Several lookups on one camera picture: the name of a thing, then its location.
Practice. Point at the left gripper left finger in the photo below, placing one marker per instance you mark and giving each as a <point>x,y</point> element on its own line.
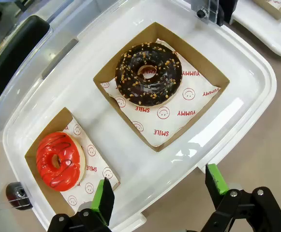
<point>104,200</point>

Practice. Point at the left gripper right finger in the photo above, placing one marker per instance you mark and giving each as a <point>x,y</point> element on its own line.
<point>215,183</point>

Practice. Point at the printed white paper liner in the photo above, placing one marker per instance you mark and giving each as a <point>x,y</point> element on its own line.
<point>179,106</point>
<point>275,2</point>
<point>94,166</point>

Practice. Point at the red glazed donut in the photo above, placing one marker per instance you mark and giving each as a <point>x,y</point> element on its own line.
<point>70,174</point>

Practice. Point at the chocolate donut with nut crumbs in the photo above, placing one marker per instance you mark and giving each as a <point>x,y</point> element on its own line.
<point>130,84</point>

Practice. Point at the white plastic display tray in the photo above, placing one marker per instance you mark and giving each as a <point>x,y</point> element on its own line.
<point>135,169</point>
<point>263,31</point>

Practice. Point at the black lid hinge knob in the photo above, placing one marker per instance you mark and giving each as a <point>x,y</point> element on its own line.
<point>201,13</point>
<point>14,193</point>

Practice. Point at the clear curved plastic lid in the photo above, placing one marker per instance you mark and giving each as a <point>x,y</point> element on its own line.
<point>58,29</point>

